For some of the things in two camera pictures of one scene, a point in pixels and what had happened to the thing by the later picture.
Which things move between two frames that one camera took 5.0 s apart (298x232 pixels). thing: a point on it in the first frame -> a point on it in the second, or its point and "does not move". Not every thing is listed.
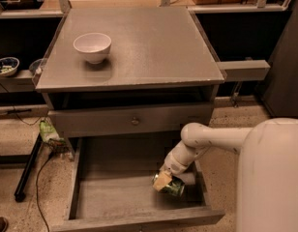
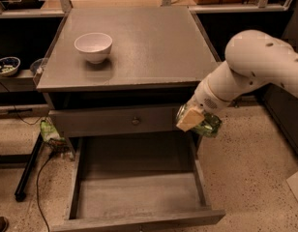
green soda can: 175,188 -> 209,126
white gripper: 173,165 -> 206,101
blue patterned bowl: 8,67 does not move
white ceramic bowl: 95,46 does not move
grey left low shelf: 21,82 does not move
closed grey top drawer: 131,121 does not move
